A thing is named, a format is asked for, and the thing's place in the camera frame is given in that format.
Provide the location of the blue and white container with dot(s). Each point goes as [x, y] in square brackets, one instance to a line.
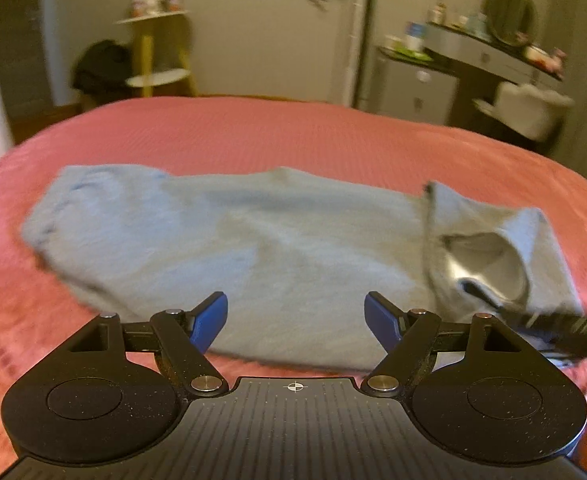
[415, 36]

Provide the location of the black bag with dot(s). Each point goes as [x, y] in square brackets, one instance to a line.
[100, 67]

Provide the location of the small grey cabinet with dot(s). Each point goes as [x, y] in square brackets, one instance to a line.
[413, 90]

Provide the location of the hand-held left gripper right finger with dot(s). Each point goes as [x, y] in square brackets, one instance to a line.
[381, 321]

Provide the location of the grey vanity desk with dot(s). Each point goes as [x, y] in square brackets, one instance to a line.
[478, 52]

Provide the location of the grey-blue sweat pants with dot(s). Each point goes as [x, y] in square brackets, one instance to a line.
[273, 260]

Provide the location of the yellow two-tier side table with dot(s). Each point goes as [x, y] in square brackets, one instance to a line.
[147, 50]

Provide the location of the pink ribbed bed blanket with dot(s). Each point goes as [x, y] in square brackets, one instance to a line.
[273, 135]

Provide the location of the small cosmetic bottle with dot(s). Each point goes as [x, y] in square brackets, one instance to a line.
[437, 14]

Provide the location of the green cloth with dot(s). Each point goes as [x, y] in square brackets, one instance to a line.
[413, 53]

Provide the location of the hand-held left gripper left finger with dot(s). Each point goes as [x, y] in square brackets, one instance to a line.
[211, 321]

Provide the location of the round vanity mirror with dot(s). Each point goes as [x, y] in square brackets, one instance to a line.
[511, 12]

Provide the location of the pink plush toys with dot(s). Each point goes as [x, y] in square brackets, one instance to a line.
[546, 59]

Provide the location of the white fluffy chair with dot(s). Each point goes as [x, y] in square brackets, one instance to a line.
[523, 107]

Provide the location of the tall white cabinet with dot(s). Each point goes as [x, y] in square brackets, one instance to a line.
[351, 35]

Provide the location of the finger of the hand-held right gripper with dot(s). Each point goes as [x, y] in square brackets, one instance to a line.
[563, 330]

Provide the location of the small pink figurine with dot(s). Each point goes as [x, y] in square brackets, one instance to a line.
[174, 1]
[139, 6]

